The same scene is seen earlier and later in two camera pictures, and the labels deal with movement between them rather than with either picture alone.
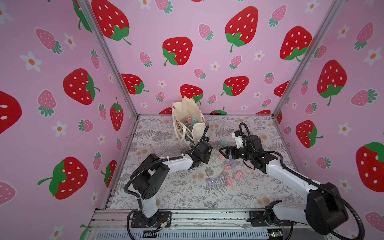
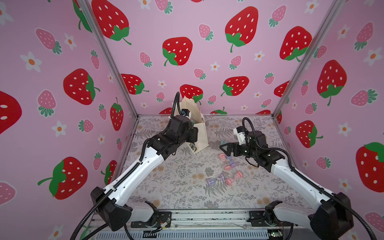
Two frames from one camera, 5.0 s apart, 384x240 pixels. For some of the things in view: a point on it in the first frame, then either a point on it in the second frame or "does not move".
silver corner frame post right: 336,7 does not move
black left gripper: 207,157 → 192,134
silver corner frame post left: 107,55 does not move
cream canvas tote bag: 188,121 does not move
